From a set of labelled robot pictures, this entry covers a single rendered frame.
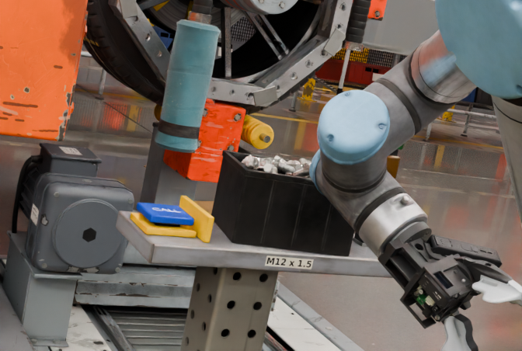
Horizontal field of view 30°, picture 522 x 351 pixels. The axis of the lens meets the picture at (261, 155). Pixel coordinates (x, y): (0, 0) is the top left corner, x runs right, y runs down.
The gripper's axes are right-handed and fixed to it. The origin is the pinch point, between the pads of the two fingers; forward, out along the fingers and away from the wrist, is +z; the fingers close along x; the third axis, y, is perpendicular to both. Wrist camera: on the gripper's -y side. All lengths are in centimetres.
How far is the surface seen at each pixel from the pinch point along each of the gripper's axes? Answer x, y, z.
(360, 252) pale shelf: -19.4, -10.3, -30.2
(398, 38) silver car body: -34, -89, -90
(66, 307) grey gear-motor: -69, 11, -67
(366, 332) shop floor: -100, -79, -47
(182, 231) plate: -18, 18, -44
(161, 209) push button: -19, 18, -49
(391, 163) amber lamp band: -8.6, -18.6, -38.1
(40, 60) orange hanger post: -15, 23, -80
